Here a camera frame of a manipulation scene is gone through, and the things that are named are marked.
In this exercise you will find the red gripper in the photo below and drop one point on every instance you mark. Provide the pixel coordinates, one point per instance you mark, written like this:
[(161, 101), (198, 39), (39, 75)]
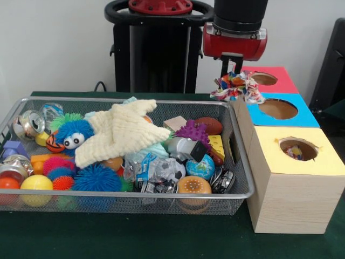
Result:
[(234, 44)]

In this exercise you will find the multicoloured knotted cloth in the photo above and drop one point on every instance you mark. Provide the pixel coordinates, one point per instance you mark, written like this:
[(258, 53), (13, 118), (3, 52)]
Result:
[(293, 152), (237, 86)]

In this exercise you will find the light blue muslin cloth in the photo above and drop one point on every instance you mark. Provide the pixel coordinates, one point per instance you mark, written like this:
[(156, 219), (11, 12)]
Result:
[(156, 149)]

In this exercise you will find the cream muslin cloth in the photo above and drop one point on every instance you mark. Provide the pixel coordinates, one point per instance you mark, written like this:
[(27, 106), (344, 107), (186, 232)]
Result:
[(121, 135)]

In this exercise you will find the shallow metal mesh bin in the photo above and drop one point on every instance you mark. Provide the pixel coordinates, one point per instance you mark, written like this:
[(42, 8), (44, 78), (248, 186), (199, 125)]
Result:
[(161, 194)]

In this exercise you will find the wooden box with three holes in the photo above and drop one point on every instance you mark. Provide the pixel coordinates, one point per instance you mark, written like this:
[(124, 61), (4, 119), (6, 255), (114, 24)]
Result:
[(291, 205)]

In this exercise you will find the brown toy football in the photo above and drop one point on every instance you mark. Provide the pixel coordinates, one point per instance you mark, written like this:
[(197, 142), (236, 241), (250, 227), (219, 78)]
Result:
[(209, 125)]

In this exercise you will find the purple spiky ball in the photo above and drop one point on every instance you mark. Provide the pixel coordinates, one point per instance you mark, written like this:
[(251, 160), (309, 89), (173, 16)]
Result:
[(192, 132)]

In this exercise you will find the yellow cheese toy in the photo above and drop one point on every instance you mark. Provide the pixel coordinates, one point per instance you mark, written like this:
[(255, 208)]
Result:
[(217, 147)]

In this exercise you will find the blue globe ball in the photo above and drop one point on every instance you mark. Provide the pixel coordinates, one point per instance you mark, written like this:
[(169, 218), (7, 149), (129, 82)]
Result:
[(200, 167)]

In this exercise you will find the dark green table cloth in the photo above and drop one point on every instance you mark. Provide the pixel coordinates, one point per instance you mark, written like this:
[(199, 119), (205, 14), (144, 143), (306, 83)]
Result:
[(161, 237), (338, 108)]

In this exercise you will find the toy burger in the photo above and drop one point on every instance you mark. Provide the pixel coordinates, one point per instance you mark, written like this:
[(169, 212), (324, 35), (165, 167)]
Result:
[(194, 184)]

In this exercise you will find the large blue spiky ball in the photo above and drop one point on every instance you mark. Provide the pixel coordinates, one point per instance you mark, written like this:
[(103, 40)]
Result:
[(97, 179)]

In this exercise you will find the yellow smooth ball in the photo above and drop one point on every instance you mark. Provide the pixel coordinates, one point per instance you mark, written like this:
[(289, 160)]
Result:
[(36, 184)]

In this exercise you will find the orange smooth ball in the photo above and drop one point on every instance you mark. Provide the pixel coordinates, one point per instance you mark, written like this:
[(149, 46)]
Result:
[(9, 184)]

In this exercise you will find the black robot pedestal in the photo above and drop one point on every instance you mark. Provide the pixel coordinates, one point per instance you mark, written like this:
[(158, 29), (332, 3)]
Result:
[(159, 54)]

